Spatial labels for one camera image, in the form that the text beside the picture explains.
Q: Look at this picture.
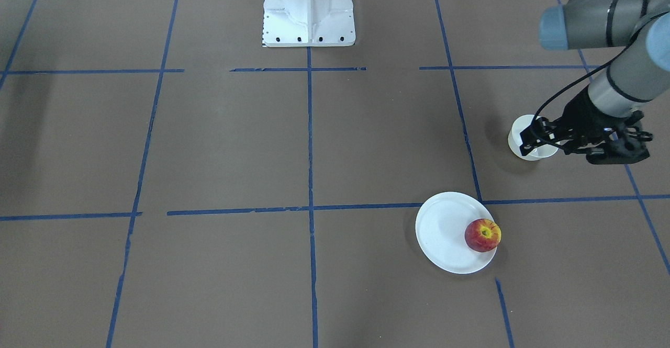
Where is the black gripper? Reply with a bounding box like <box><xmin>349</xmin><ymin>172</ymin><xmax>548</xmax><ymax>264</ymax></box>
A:
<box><xmin>519</xmin><ymin>86</ymin><xmax>607</xmax><ymax>156</ymax></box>

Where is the red yellow apple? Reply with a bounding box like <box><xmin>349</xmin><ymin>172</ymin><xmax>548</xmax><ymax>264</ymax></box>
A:
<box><xmin>464</xmin><ymin>218</ymin><xmax>502</xmax><ymax>253</ymax></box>

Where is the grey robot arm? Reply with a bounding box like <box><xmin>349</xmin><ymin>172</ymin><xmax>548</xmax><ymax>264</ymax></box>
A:
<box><xmin>515</xmin><ymin>0</ymin><xmax>669</xmax><ymax>165</ymax></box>

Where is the white round plate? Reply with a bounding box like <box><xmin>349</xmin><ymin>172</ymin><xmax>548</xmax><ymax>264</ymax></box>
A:
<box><xmin>416</xmin><ymin>192</ymin><xmax>496</xmax><ymax>274</ymax></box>

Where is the blue tape line crosswise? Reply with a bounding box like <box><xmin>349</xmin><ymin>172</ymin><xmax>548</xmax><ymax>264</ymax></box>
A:
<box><xmin>166</xmin><ymin>194</ymin><xmax>669</xmax><ymax>216</ymax></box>

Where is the blue tape line lengthwise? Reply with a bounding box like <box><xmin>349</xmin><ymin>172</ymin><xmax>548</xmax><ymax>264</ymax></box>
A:
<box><xmin>434</xmin><ymin>0</ymin><xmax>515</xmax><ymax>347</ymax></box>

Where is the brown paper table cover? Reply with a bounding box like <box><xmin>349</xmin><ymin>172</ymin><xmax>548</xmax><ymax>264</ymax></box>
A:
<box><xmin>2</xmin><ymin>0</ymin><xmax>668</xmax><ymax>347</ymax></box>

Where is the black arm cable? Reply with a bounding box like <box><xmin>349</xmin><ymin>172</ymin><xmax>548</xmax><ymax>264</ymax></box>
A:
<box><xmin>530</xmin><ymin>0</ymin><xmax>670</xmax><ymax>144</ymax></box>

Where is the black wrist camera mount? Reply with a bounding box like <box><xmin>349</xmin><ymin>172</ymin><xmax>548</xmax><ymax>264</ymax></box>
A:
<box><xmin>586</xmin><ymin>110</ymin><xmax>654</xmax><ymax>165</ymax></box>

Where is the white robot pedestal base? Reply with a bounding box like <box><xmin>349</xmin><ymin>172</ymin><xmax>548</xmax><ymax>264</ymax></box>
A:
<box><xmin>262</xmin><ymin>0</ymin><xmax>356</xmax><ymax>48</ymax></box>

